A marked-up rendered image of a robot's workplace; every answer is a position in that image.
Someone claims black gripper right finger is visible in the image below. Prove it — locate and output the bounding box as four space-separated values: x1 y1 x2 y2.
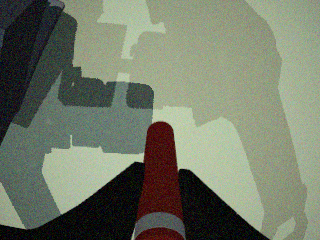
177 168 269 240

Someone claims dark red peg with grey band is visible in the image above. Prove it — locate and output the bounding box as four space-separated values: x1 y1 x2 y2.
133 121 185 240

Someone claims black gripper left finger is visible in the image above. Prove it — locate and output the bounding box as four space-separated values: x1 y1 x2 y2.
0 161 145 240

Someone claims grey sloped panel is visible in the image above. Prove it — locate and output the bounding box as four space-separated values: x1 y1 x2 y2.
0 0 65 145

